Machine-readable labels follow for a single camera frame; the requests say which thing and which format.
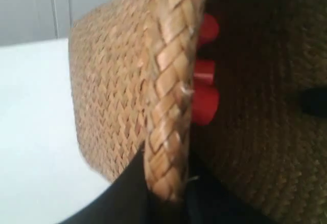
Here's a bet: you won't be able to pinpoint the brown woven wicker basket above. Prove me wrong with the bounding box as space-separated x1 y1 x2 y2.
68 0 326 223

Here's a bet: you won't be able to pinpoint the white cabinet doors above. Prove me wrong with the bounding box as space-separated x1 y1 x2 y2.
1 0 109 46

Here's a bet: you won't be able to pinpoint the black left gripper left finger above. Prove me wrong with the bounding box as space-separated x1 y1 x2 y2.
62 150 151 224

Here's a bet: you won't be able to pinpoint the large red cylinder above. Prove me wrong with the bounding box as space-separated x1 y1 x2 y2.
197 13 219 48

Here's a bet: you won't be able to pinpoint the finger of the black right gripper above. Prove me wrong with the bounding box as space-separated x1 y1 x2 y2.
299 87 327 118

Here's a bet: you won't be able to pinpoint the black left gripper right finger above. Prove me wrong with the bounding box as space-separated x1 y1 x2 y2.
182 152 275 224

